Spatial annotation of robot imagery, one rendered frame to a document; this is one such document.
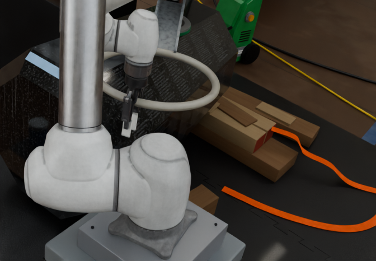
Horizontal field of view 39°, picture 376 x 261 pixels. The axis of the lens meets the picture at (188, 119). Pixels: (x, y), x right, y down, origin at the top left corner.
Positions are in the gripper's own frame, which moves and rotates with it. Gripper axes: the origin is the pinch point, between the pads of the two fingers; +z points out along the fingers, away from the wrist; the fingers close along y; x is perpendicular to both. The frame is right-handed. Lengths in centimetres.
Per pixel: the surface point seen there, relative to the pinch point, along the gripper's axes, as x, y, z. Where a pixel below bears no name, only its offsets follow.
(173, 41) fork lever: 5, 55, -11
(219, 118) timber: -14, 116, 55
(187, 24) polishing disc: 8, 87, -6
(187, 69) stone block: 0, 73, 9
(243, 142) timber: -32, 109, 61
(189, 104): -17.7, 7.3, -10.8
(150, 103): -6.2, 0.0, -10.9
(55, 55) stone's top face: 46, 30, -1
